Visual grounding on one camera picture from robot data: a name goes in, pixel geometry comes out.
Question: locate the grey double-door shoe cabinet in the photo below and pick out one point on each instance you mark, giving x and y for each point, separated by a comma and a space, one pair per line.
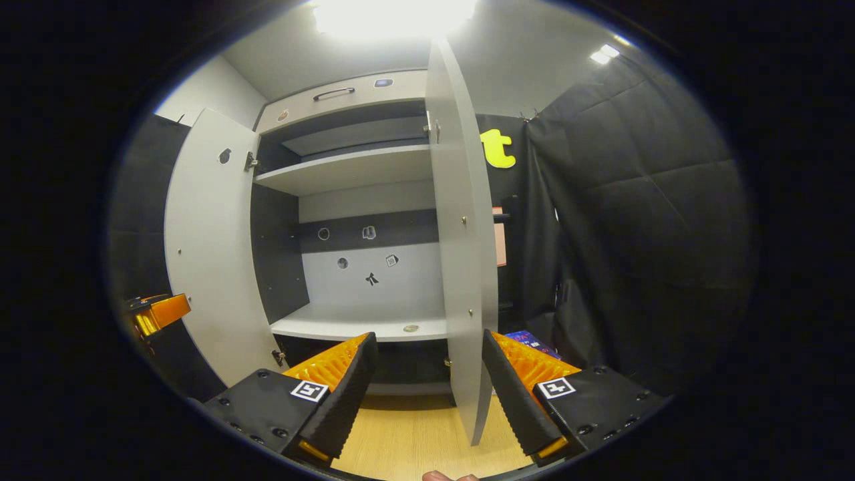
361, 321

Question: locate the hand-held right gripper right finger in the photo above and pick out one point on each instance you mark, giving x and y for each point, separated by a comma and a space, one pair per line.
514, 407

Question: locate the pink flat board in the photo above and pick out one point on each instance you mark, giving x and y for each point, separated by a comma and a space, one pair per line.
499, 237

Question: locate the blue printed box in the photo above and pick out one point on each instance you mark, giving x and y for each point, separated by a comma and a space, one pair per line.
531, 342

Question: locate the long ceiling light panel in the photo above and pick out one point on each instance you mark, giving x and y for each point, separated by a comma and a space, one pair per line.
394, 17

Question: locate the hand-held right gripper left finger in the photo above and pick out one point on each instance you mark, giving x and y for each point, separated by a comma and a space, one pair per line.
344, 407

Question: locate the grey cabinet door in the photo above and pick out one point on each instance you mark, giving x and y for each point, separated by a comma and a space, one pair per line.
214, 267
467, 267

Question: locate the small ceiling light panel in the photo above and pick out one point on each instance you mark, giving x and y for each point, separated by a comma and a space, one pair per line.
604, 55

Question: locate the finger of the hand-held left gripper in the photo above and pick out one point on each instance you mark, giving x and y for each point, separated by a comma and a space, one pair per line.
163, 312

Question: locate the black backdrop cloth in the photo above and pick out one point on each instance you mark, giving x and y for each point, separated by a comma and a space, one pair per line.
634, 234

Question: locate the grey cabinet drawer front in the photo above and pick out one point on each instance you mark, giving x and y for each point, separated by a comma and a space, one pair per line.
367, 100

